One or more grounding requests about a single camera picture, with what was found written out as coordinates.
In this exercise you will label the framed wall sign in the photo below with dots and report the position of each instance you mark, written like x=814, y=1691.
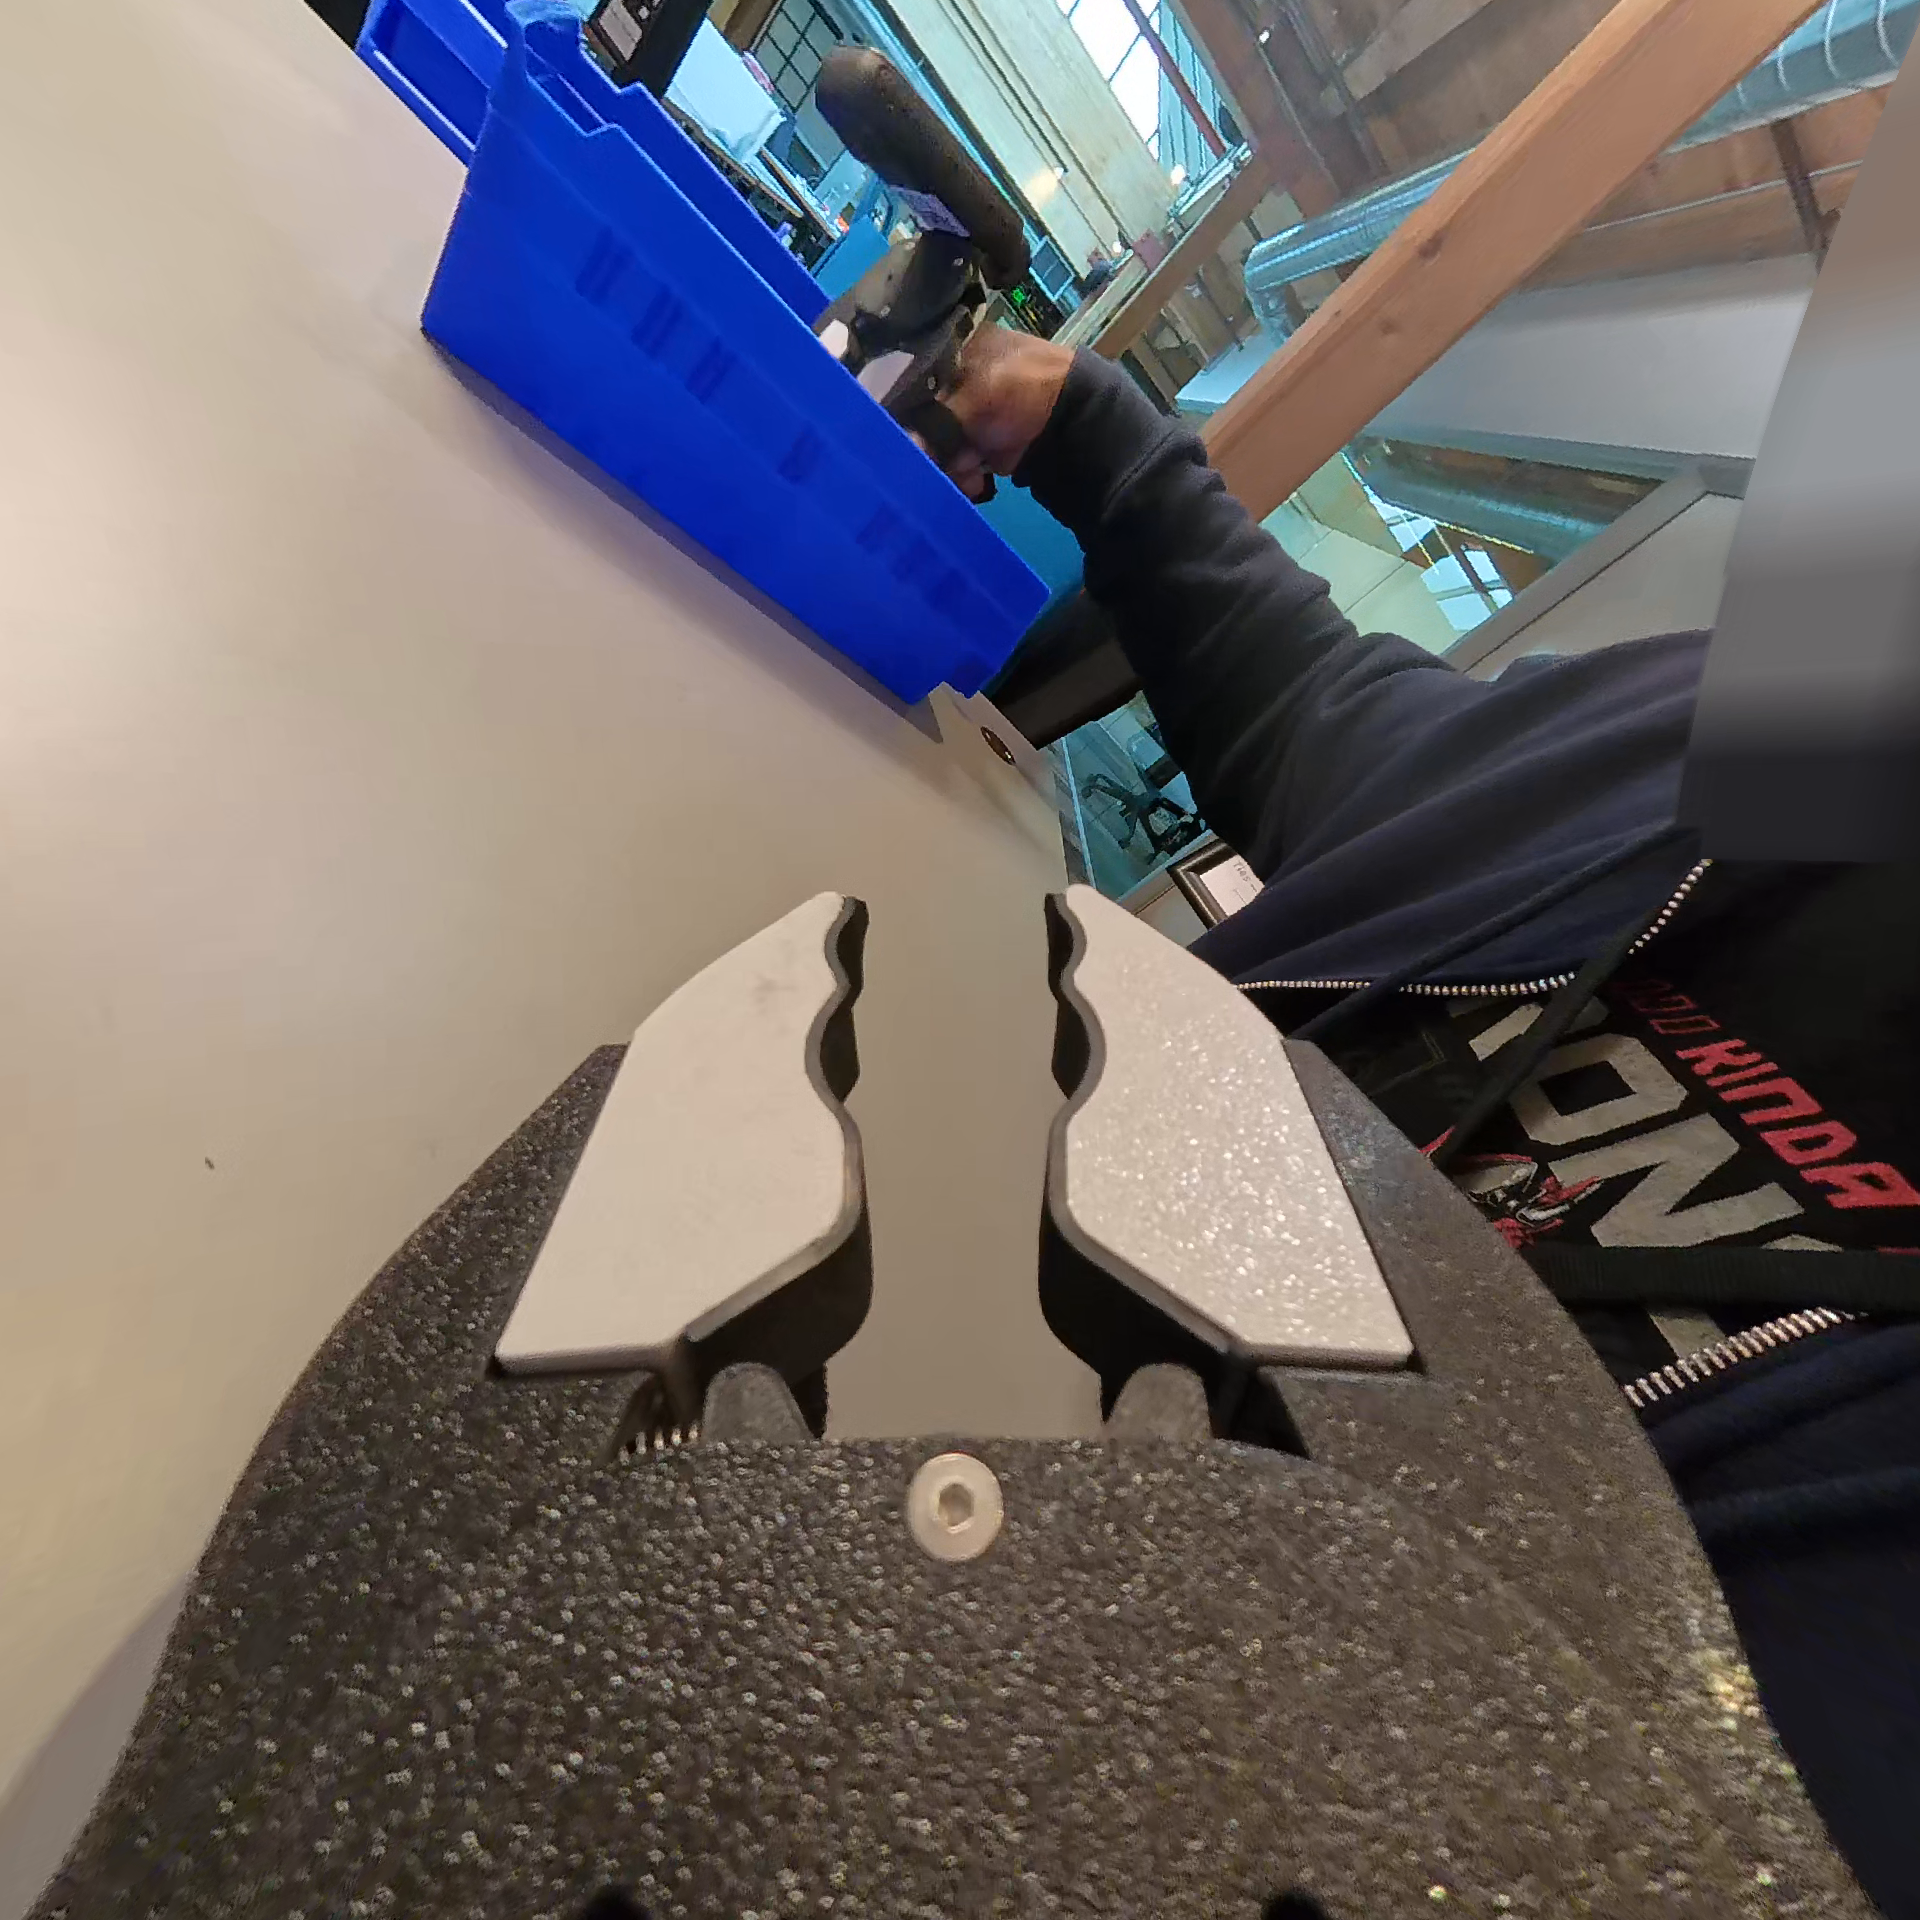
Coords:
x=1216, y=883

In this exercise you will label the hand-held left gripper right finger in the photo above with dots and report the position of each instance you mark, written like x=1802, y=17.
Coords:
x=1232, y=1186

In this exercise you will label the black office chair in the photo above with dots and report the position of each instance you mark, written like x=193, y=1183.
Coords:
x=1065, y=660

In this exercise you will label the wooden post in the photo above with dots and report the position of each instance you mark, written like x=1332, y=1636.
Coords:
x=1499, y=256

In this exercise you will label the person's right hand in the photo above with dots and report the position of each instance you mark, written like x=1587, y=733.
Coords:
x=1019, y=390

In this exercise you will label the silver air duct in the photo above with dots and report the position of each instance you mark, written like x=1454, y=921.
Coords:
x=1499, y=166

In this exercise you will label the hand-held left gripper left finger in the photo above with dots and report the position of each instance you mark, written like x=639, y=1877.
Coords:
x=691, y=1186

